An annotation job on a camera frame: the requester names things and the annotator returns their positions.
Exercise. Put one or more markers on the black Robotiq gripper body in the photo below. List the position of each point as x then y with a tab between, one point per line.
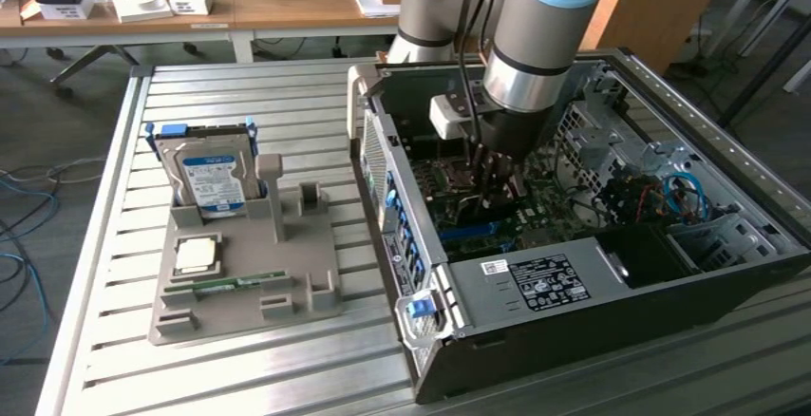
516	131

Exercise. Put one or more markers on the Nvidia graphics card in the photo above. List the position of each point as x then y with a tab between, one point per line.
482	214

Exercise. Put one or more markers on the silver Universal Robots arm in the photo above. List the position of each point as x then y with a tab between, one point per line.
539	31

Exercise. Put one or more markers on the CPU socket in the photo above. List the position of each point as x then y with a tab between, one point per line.
452	174

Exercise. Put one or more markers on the green motherboard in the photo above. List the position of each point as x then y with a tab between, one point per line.
551	207

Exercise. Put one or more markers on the blue expansion slot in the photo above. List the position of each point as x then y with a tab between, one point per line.
472	233

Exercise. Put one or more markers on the grey power supply unit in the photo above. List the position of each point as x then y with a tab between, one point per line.
494	292

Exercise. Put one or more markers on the blue release latch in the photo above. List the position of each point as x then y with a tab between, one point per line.
423	308

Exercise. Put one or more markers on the wooden cabinet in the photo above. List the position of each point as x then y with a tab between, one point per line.
666	7

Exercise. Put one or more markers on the white paper stack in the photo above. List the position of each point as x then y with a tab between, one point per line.
373	3

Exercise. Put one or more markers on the open black PC case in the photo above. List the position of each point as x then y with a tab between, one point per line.
570	354

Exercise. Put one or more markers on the grey printed parts rack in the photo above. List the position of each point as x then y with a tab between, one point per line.
253	250

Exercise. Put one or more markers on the wooden office desk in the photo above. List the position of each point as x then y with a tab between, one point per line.
76	26
329	7

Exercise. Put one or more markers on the black metal pole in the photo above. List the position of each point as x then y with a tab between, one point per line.
762	79

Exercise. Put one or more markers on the hard disk with blue caddy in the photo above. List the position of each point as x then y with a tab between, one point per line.
212	183

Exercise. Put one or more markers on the green RAM stick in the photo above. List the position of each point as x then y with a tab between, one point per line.
221	285

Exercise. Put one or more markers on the CPU chip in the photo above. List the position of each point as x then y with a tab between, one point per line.
193	254

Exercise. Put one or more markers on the small white box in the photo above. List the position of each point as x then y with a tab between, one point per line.
189	5

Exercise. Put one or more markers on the white box with tape roll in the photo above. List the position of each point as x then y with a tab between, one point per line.
143	14

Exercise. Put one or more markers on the white box with black lid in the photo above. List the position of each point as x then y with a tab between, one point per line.
67	10

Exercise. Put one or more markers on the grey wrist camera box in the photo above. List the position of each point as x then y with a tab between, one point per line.
449	119

